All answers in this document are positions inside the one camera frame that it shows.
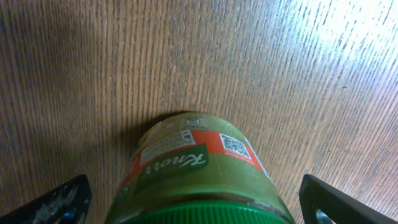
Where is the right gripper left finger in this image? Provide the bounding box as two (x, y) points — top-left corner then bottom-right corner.
(1, 174), (92, 224)

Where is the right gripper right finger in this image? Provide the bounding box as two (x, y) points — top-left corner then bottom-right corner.
(299, 174), (397, 224)

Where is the green lidded seasoning jar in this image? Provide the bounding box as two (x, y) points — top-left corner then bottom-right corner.
(105, 113), (294, 223)

